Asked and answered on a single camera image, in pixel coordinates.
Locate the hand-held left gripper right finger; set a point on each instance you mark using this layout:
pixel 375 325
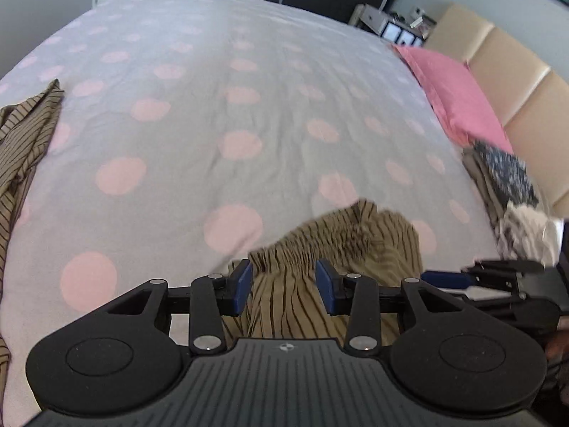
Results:
pixel 323 289

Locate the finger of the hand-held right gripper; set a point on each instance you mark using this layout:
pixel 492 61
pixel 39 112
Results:
pixel 502 267
pixel 446 279

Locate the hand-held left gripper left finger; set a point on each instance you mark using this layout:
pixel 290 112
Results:
pixel 243 289

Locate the brown striped pants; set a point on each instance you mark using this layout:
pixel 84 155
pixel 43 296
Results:
pixel 355 240

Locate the white grey crumpled cloth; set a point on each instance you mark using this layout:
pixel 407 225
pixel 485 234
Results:
pixel 529 231

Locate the beige folded cloth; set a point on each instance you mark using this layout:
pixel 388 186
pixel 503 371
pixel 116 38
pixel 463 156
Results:
pixel 482 178

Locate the dark floral folded cloth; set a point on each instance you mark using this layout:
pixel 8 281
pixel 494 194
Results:
pixel 506 173

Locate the pink pillow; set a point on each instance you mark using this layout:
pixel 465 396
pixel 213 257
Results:
pixel 453 93

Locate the grey pink polka-dot bed cover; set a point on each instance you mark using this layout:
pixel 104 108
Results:
pixel 213 111

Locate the beige padded headboard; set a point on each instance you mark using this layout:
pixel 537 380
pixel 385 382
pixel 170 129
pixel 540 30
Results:
pixel 515 75

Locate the brown striped shirt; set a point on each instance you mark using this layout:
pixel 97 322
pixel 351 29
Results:
pixel 24 151

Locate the white bedside shelf unit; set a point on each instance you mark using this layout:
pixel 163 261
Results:
pixel 391 24

